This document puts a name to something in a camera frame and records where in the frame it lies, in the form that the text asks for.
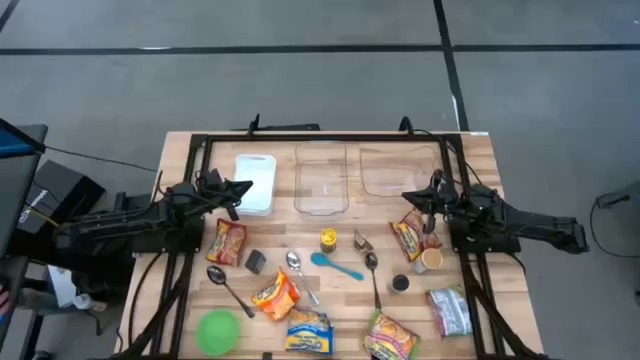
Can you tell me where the orange ramen noodle packet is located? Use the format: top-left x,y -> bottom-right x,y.
250,267 -> 302,322

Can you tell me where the black computer monitor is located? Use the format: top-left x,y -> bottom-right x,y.
0,117 -> 49,261

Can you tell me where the tan lid spice jar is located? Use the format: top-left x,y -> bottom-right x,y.
413,247 -> 445,275

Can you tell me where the metal spoon black handle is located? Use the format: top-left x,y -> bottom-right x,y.
364,251 -> 383,311
206,264 -> 257,320

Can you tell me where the black spice tin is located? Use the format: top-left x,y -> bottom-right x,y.
244,248 -> 268,275

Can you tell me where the white plastic bin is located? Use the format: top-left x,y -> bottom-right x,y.
233,153 -> 278,217

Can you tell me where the white paper sheet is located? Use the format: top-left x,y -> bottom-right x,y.
47,264 -> 79,309

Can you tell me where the yellow lid spice jar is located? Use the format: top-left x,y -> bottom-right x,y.
319,228 -> 338,254

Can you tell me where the black floor equipment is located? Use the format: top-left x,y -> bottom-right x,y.
69,252 -> 136,301

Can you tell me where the deep clear plastic container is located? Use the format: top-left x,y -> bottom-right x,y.
293,141 -> 350,217

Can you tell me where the yellow cable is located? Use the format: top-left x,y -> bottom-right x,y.
29,205 -> 64,229

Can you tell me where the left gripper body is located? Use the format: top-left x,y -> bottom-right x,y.
193,168 -> 237,210

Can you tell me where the green plastic bowl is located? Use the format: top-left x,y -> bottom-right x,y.
195,308 -> 241,357

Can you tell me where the red roast beef ramen packet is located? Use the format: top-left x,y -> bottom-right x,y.
389,207 -> 444,264

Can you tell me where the silver metal spoon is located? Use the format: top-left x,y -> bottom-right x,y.
285,250 -> 321,307

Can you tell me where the grey equipment stand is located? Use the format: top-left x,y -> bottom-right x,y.
595,179 -> 640,211

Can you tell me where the black case white lettering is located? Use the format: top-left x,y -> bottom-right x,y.
17,159 -> 107,236

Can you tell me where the grey printed ramen packet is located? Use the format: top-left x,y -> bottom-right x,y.
425,283 -> 474,339

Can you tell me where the brown spice box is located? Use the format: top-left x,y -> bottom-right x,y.
353,228 -> 375,253

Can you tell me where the green ramen noodle packet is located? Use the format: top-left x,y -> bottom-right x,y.
363,308 -> 422,360

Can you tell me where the wide clear plastic tray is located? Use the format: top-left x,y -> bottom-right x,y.
358,143 -> 445,205

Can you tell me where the red ramen noodle packet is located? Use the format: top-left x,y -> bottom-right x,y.
206,218 -> 248,267

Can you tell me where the black cable over frame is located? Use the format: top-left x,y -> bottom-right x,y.
398,115 -> 484,187

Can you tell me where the black lid spice jar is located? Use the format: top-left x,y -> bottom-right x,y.
390,273 -> 411,295

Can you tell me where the thin black floor cable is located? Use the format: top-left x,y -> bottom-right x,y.
43,144 -> 159,174

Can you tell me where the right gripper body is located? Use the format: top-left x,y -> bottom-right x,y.
432,182 -> 469,217

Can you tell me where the black floor cable loop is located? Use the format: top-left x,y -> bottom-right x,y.
589,192 -> 640,260

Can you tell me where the teal plastic spoon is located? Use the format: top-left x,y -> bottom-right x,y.
310,251 -> 365,282

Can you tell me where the blue ramen noodle packet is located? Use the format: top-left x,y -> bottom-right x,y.
284,307 -> 335,356

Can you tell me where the thick black cable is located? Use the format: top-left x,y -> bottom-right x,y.
127,252 -> 166,349

